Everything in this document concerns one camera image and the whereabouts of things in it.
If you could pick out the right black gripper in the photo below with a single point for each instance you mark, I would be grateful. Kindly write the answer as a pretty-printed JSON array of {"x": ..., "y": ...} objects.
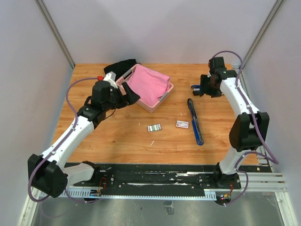
[{"x": 204, "y": 78}]

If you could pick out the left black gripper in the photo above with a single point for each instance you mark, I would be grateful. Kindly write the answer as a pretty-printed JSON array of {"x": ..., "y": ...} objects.
[{"x": 130, "y": 97}]

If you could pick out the silver staple strips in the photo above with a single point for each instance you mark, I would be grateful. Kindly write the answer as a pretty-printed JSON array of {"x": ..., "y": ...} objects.
[{"x": 155, "y": 127}]

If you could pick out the red staple box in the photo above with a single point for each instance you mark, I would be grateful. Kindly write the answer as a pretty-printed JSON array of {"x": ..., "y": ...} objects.
[{"x": 182, "y": 124}]

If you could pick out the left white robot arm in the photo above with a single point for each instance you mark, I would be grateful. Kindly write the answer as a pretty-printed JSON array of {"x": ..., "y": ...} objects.
[{"x": 47, "y": 172}]

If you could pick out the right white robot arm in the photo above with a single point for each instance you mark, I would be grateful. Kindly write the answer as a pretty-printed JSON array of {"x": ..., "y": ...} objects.
[{"x": 250, "y": 127}]

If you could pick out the pink plastic basket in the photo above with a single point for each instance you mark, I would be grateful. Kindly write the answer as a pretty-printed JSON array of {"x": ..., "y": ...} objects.
[{"x": 126, "y": 76}]

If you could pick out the pink folded cloth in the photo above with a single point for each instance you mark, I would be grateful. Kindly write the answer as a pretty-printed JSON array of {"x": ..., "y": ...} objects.
[{"x": 150, "y": 85}]

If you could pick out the black folded cloth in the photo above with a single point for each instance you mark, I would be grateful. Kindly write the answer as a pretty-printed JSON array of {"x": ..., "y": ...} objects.
[{"x": 120, "y": 67}]

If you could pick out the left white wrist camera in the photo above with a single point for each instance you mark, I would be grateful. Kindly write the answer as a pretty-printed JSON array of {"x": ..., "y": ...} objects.
[{"x": 109, "y": 77}]

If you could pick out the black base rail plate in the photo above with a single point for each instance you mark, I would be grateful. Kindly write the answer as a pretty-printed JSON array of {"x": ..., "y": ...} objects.
[{"x": 159, "y": 180}]

